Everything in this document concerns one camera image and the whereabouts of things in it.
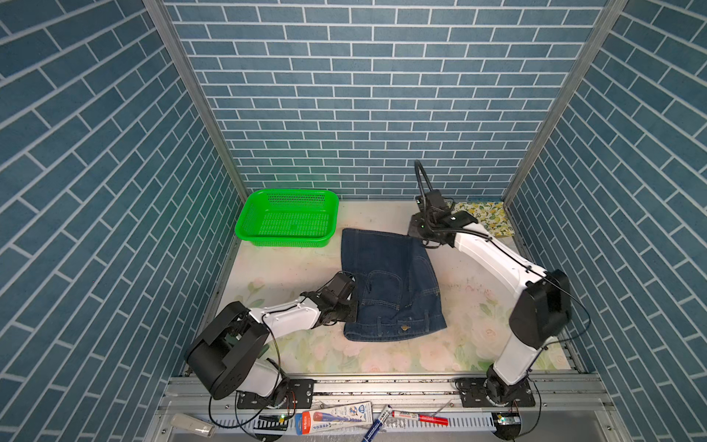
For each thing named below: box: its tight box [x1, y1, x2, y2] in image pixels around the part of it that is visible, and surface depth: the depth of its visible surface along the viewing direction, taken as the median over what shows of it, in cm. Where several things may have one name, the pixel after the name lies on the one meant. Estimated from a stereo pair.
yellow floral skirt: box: [445, 201, 515, 238], surface depth 113 cm
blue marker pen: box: [361, 404, 394, 442], surface depth 69 cm
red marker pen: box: [391, 409, 450, 427], surface depth 71 cm
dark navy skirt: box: [341, 228, 448, 342], surface depth 88 cm
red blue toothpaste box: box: [294, 400, 374, 436], surface depth 71 cm
